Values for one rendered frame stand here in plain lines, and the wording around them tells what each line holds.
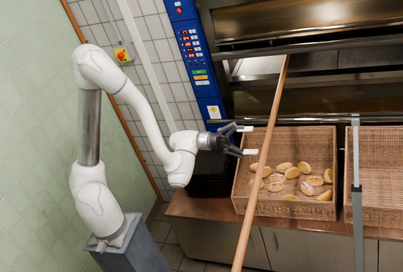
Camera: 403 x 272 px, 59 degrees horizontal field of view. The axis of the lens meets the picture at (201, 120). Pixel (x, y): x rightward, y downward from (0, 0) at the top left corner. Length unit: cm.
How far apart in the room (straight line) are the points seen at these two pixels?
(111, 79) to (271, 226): 120
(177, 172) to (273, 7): 94
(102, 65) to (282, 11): 95
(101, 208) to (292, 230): 103
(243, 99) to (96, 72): 108
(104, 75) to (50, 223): 113
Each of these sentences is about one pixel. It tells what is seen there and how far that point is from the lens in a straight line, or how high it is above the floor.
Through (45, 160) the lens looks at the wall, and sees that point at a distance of 220.
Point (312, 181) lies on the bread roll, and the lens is 218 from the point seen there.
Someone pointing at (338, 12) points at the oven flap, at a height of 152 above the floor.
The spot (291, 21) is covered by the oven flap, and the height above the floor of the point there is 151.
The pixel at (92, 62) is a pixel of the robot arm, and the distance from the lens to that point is 139.
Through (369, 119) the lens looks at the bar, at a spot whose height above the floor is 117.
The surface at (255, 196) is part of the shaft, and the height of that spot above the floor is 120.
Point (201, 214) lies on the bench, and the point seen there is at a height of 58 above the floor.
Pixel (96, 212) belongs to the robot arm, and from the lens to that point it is 161.
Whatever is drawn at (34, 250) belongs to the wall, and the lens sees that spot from 224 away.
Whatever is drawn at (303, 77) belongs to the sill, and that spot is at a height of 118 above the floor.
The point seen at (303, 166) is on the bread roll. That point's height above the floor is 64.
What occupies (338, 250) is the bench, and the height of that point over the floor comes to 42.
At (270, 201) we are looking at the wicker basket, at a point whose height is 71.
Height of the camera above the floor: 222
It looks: 34 degrees down
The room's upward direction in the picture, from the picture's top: 19 degrees counter-clockwise
